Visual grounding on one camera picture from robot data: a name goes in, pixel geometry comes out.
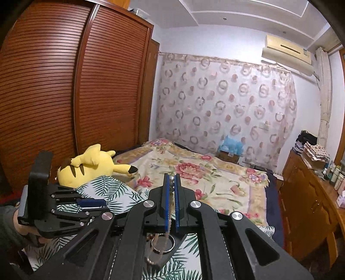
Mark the wooden dresser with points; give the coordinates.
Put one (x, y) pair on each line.
(304, 202)

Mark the circle pattern sheer curtain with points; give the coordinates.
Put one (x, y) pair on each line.
(215, 94)

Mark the brown cardboard box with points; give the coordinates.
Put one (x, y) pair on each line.
(227, 157)

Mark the wrapped air conditioner pipe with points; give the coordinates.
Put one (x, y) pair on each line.
(324, 107)

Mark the clear box on wardrobe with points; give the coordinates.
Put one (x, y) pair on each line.
(140, 12)

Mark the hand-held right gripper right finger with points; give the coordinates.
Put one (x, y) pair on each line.
(177, 204)

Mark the folded patterned cloth stack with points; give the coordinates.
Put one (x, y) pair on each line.
(315, 154)

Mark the wooden door frame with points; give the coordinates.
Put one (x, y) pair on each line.
(342, 80)

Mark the row of cosmetic bottles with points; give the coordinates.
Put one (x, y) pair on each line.
(335, 175)

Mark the white wall socket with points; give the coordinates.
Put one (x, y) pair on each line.
(264, 126)

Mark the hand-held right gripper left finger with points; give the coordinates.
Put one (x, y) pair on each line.
(167, 204)

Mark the pink tissue box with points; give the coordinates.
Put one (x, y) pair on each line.
(341, 199)

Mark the leaf print pillow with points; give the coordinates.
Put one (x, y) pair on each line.
(113, 188)

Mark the light blue plastic item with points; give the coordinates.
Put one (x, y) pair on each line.
(232, 144)

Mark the yellow plush toy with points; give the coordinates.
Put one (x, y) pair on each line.
(89, 167)

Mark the floral blanket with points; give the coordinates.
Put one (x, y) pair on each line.
(210, 175)

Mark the person's left hand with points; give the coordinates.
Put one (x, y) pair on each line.
(27, 232)

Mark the brown slatted wooden wardrobe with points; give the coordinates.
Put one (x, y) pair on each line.
(107, 80)

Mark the dark blue bed sheet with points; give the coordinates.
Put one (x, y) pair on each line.
(273, 204)

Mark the white wall air conditioner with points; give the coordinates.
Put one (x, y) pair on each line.
(285, 56)

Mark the dark folded clothes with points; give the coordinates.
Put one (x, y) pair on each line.
(306, 137)

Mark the person's left forearm dark sleeve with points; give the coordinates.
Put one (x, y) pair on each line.
(8, 228)

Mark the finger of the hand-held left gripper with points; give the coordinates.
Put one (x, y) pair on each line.
(67, 223)
(91, 203)

